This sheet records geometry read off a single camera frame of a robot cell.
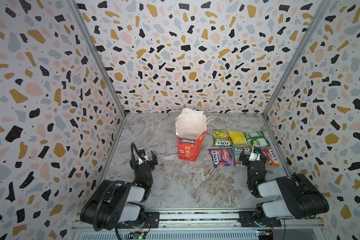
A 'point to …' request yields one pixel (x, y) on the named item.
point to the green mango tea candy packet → (221, 138)
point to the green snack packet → (256, 138)
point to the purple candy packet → (222, 157)
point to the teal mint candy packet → (236, 152)
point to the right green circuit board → (265, 234)
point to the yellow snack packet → (238, 138)
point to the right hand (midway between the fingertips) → (254, 150)
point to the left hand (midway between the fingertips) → (144, 153)
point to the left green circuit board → (139, 235)
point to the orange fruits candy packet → (271, 159)
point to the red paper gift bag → (190, 128)
